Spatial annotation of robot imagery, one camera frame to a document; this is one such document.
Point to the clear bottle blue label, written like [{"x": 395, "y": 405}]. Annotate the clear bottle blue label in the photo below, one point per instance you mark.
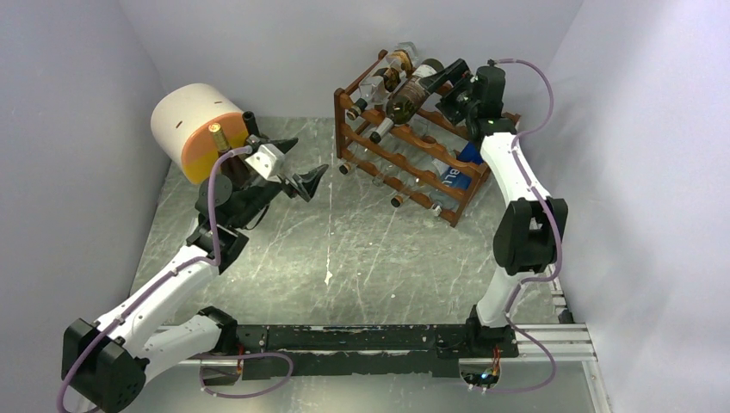
[{"x": 452, "y": 178}]

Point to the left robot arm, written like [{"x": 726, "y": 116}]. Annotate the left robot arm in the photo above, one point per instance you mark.
[{"x": 109, "y": 361}]

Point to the round drawer cabinet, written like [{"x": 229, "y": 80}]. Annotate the round drawer cabinet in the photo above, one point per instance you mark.
[{"x": 180, "y": 121}]

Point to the wooden wine rack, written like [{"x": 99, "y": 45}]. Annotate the wooden wine rack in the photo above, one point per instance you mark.
[{"x": 413, "y": 129}]

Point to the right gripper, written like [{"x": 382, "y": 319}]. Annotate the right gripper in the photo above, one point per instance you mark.
[{"x": 454, "y": 70}]

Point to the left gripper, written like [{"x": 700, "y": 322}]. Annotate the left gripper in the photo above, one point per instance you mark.
[{"x": 306, "y": 182}]

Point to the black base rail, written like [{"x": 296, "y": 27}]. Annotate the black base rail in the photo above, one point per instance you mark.
[{"x": 272, "y": 351}]

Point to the clear liquor bottle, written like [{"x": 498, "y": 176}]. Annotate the clear liquor bottle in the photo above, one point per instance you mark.
[{"x": 385, "y": 78}]

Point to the dark bottle white label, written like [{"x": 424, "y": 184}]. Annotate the dark bottle white label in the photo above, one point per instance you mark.
[{"x": 251, "y": 126}]

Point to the clear bottle lower rack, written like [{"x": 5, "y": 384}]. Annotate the clear bottle lower rack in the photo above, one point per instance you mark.
[{"x": 414, "y": 156}]

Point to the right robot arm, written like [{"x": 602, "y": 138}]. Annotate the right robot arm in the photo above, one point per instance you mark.
[{"x": 529, "y": 236}]

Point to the dark bottle brown label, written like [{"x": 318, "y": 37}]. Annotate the dark bottle brown label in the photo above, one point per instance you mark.
[{"x": 406, "y": 101}]

